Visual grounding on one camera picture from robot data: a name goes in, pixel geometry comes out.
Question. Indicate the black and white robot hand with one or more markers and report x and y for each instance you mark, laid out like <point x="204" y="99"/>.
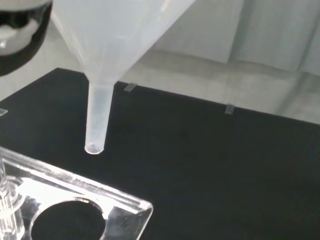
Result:
<point x="20" y="30"/>

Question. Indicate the clear acrylic funnel stand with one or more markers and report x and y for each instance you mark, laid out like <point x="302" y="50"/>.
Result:
<point x="120" y="207"/>

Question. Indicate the clear tape piece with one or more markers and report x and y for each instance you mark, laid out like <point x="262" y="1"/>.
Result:
<point x="130" y="87"/>
<point x="229" y="109"/>

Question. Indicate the black cloth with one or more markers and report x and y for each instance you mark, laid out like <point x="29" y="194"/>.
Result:
<point x="200" y="162"/>

